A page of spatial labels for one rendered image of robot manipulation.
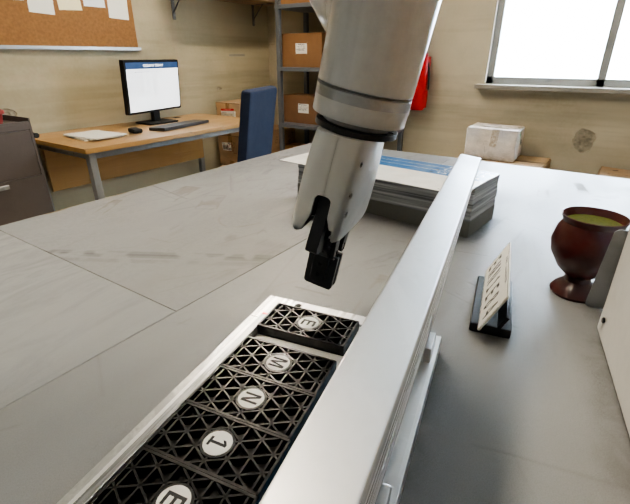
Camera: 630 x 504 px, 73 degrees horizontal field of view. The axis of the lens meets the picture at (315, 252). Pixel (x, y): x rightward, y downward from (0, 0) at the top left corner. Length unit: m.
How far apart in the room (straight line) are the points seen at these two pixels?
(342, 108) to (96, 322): 0.39
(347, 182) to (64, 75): 3.12
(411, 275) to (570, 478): 0.27
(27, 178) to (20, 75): 0.77
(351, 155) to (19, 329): 0.44
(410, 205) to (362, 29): 0.52
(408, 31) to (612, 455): 0.37
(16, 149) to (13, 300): 2.09
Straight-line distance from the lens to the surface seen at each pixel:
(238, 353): 0.43
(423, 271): 0.18
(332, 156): 0.37
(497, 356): 0.51
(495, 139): 3.38
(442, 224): 0.23
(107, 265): 0.73
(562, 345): 0.56
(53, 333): 0.59
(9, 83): 3.27
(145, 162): 3.53
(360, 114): 0.36
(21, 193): 2.77
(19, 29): 3.30
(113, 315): 0.59
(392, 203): 0.85
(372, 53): 0.36
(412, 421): 0.39
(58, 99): 3.39
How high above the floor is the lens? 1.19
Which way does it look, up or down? 25 degrees down
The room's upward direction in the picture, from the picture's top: straight up
